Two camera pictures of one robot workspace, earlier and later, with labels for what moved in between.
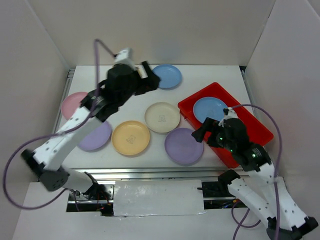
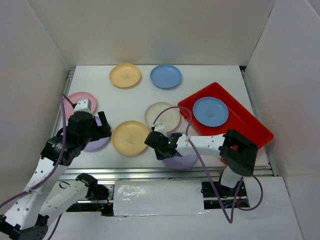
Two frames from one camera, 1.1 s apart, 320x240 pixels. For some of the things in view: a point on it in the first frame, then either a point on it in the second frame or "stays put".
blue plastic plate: x=209 y=107 stays put
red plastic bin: x=258 y=135 stays put
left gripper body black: x=140 y=85 → x=97 y=132
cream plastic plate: x=162 y=117 stays put
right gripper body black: x=218 y=139 → x=160 y=155
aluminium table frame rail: x=151 y=174 stays put
